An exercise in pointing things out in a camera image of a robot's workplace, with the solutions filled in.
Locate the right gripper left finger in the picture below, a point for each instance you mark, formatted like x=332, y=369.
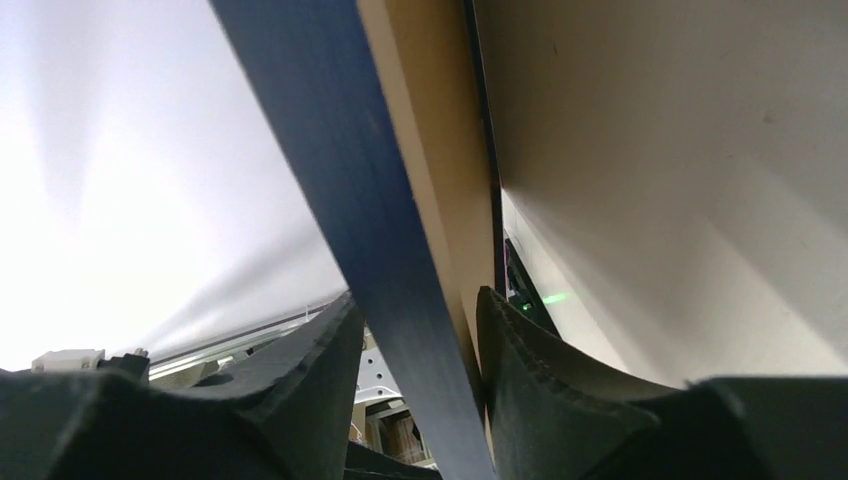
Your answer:
x=282, y=413

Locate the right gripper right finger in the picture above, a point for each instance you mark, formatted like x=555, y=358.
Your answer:
x=557, y=413

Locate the blue wooden picture frame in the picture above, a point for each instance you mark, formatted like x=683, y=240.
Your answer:
x=314, y=74

